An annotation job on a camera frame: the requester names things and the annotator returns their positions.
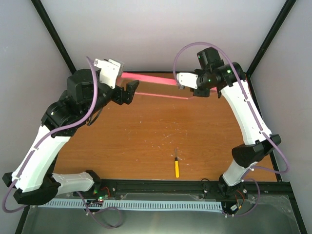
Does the pink picture frame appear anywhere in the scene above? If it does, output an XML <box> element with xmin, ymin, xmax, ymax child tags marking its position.
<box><xmin>121</xmin><ymin>72</ymin><xmax>217</xmax><ymax>100</ymax></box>

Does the yellow handled screwdriver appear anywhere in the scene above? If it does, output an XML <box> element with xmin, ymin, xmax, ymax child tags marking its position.
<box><xmin>174</xmin><ymin>149</ymin><xmax>180</xmax><ymax>178</ymax></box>

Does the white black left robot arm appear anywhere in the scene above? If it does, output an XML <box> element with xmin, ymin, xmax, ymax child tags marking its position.
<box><xmin>2</xmin><ymin>69</ymin><xmax>139</xmax><ymax>205</ymax></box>

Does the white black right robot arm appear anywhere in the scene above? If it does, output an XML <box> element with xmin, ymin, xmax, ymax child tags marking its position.
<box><xmin>194</xmin><ymin>47</ymin><xmax>281</xmax><ymax>197</ymax></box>

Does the left controller board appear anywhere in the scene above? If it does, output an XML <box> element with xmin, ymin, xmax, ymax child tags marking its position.
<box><xmin>86</xmin><ymin>187</ymin><xmax>111</xmax><ymax>207</ymax></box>

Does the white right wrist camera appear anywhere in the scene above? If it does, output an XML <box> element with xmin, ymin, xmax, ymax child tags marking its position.
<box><xmin>176</xmin><ymin>72</ymin><xmax>198</xmax><ymax>89</ymax></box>

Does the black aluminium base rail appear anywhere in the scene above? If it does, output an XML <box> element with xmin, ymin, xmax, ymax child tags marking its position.
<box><xmin>81</xmin><ymin>179</ymin><xmax>294</xmax><ymax>201</ymax></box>

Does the black enclosure post right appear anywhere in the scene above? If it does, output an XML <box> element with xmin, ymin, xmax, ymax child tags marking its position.
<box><xmin>246</xmin><ymin>0</ymin><xmax>296</xmax><ymax>78</ymax></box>

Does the black enclosure post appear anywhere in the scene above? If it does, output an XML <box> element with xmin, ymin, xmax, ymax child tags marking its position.
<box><xmin>246</xmin><ymin>0</ymin><xmax>296</xmax><ymax>78</ymax></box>
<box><xmin>31</xmin><ymin>0</ymin><xmax>76</xmax><ymax>74</ymax></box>

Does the light blue cable duct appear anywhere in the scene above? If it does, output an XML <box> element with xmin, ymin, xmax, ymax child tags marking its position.
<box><xmin>40</xmin><ymin>198</ymin><xmax>222</xmax><ymax>213</ymax></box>

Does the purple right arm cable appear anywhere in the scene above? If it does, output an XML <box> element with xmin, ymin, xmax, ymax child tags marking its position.
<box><xmin>172</xmin><ymin>41</ymin><xmax>291</xmax><ymax>217</ymax></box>

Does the black enclosure post left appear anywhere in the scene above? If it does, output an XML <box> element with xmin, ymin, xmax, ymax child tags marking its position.
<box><xmin>31</xmin><ymin>0</ymin><xmax>76</xmax><ymax>74</ymax></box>

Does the right connector with wires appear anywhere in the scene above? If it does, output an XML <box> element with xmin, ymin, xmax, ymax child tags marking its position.
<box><xmin>230</xmin><ymin>189</ymin><xmax>247</xmax><ymax>215</ymax></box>

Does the metal base plate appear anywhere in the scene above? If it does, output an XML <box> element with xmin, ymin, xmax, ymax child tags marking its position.
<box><xmin>22</xmin><ymin>195</ymin><xmax>301</xmax><ymax>234</ymax></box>

